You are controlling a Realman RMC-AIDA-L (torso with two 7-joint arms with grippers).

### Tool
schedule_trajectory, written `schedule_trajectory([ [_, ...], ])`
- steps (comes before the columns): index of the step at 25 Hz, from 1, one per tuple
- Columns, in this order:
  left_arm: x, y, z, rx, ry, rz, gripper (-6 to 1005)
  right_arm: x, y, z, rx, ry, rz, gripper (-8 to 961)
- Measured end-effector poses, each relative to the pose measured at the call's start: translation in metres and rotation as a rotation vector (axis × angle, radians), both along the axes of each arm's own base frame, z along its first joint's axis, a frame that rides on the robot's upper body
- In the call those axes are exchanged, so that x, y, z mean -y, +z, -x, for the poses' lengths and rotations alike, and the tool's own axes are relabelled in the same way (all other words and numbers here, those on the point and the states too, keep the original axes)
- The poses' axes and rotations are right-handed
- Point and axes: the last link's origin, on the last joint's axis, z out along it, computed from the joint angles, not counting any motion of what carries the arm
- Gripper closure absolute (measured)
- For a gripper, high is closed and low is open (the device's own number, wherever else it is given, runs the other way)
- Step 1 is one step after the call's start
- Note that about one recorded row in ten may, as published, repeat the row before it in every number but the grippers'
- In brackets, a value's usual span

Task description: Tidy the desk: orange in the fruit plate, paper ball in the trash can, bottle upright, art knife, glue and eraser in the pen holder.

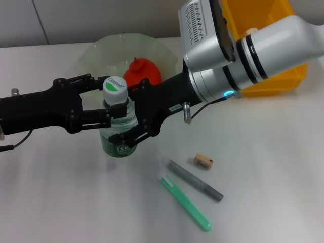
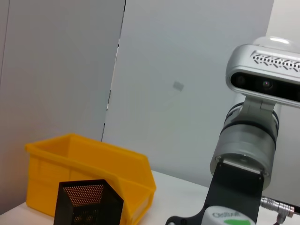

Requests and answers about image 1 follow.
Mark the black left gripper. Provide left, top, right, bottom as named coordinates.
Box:
left=0, top=73, right=128, bottom=136

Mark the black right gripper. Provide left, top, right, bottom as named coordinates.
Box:
left=108, top=70, right=203, bottom=147

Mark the clear green-label water bottle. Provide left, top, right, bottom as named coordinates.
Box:
left=100, top=75, right=139, bottom=159

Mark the red-orange knobby orange fruit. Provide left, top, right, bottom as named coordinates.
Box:
left=123, top=57, right=163, bottom=88

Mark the grey marker pen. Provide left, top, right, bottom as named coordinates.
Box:
left=166, top=160, right=225, bottom=203

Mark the mint green pen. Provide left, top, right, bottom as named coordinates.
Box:
left=156, top=172, right=213, bottom=232

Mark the translucent green wavy fruit plate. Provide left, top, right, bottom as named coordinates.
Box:
left=74, top=32, right=179, bottom=112

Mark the yellow plastic storage bin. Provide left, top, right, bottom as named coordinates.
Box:
left=220, top=0, right=309, bottom=98

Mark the right gripper cable with plug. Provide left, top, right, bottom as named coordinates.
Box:
left=182, top=95, right=235, bottom=125

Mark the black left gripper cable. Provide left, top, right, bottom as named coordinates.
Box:
left=0, top=129, right=33, bottom=152

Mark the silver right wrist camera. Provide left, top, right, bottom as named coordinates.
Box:
left=178, top=0, right=238, bottom=73

